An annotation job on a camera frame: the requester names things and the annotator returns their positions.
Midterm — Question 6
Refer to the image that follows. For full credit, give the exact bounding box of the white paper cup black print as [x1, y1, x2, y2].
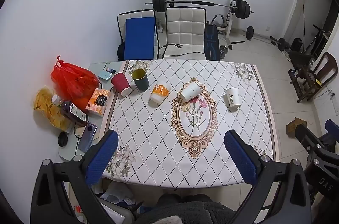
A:
[225, 87, 241, 110]

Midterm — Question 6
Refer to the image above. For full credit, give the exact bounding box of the grey smartphone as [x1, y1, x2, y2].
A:
[78, 122, 98, 153]

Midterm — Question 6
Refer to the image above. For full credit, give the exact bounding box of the red plastic bag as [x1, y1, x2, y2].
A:
[50, 55, 100, 109]

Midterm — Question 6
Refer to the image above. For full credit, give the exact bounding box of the floral diamond pattern tablecloth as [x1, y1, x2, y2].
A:
[102, 59, 274, 189]

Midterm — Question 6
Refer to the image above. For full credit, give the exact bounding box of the plain white paper cup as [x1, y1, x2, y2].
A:
[180, 81, 202, 102]

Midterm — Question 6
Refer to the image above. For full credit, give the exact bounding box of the red paper cup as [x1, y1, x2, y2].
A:
[111, 72, 132, 96]

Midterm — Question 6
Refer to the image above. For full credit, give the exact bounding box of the brown wooden chair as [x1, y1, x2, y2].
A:
[289, 52, 339, 103]

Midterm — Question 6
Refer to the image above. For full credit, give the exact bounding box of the white padded chair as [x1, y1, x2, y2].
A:
[117, 9, 159, 60]
[159, 7, 207, 60]

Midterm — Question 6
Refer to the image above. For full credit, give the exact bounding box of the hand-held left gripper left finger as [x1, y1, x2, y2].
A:
[30, 130, 125, 224]

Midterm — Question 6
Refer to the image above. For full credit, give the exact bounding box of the black exercise machine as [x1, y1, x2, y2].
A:
[302, 24, 331, 55]

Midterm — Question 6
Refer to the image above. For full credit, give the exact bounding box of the dark brown bottle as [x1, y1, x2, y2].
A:
[51, 94, 89, 126]

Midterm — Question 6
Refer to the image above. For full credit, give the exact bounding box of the black cable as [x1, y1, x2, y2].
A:
[159, 42, 206, 58]

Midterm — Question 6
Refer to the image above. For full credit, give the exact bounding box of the orange tissue box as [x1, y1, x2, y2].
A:
[85, 88, 111, 117]

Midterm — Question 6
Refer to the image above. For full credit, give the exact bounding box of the black and blue bench pad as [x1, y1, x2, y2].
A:
[204, 24, 221, 61]

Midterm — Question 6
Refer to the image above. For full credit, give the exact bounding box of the dark green cup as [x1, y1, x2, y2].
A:
[132, 68, 150, 90]

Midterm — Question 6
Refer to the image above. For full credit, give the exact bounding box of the white barbell rack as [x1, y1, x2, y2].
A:
[168, 0, 245, 46]

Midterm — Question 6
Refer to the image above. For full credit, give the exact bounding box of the clear bag of yellow chips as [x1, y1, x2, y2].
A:
[33, 85, 73, 132]

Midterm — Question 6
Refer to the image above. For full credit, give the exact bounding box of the cardboard box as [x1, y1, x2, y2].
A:
[286, 118, 308, 138]

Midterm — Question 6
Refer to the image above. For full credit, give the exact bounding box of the black dumbbell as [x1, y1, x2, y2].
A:
[270, 36, 290, 51]
[242, 26, 255, 40]

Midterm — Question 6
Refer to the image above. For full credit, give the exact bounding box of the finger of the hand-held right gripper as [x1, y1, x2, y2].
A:
[325, 119, 339, 140]
[295, 124, 327, 154]

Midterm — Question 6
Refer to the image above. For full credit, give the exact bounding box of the orange and white cup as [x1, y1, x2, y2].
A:
[150, 82, 170, 104]

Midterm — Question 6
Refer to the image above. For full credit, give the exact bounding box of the barbell with black plates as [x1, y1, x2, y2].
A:
[145, 0, 254, 20]

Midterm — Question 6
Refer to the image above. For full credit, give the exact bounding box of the blue board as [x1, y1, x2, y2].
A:
[124, 17, 156, 61]

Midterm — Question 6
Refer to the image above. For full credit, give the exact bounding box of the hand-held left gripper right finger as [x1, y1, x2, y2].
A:
[224, 130, 313, 224]

